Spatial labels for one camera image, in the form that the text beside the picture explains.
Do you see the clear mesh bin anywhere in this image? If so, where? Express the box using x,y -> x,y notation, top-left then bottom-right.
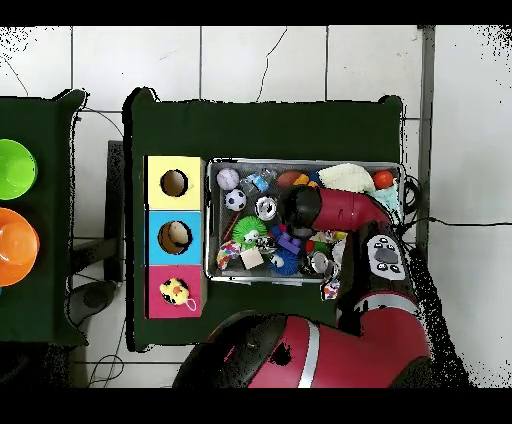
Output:
204,158 -> 405,286

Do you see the brown toy football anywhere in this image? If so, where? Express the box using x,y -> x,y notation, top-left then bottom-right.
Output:
276,170 -> 306,189

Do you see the dark green table cloth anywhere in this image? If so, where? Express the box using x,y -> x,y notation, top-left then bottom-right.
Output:
0,89 -> 88,347
123,87 -> 404,352

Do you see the twisted colourful dotted cloth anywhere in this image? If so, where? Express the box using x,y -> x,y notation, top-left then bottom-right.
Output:
216,239 -> 242,271

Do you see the black cable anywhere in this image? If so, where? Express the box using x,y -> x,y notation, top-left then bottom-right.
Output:
403,215 -> 512,230

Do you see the wooden box with three holes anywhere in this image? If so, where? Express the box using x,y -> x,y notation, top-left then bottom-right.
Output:
143,154 -> 209,320

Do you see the black white soccer ball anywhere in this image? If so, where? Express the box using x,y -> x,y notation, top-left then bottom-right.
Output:
224,188 -> 248,212

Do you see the mint green cloth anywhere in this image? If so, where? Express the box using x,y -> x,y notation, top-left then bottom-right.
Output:
371,185 -> 402,222

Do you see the orange plastic bowl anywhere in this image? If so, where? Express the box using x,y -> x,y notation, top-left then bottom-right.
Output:
0,207 -> 41,288

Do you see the large colourful dotted cloth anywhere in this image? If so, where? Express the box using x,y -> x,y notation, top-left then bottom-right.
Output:
309,229 -> 348,301

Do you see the blue spiky ball with eyes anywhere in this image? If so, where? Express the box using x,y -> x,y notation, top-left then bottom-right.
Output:
268,246 -> 301,277

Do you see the white baseball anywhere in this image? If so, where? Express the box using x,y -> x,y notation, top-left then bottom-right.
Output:
216,167 -> 241,192

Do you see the black frame stand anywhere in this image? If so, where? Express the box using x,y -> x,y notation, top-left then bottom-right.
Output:
102,139 -> 126,283

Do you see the yellow toy duck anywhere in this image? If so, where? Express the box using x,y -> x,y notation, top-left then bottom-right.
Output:
159,276 -> 198,312

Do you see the green spiky toy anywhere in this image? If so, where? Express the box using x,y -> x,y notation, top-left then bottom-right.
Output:
231,215 -> 268,246

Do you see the green plastic bowl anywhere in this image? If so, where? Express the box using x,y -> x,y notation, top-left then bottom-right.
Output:
0,138 -> 39,201

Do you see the purple toy block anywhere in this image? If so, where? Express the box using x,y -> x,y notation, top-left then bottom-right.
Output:
275,229 -> 303,256

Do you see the grey floor cable cover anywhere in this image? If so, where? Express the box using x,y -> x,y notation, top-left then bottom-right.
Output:
417,25 -> 436,249

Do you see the cream yellow cloth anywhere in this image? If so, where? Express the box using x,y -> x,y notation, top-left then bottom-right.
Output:
317,162 -> 377,194

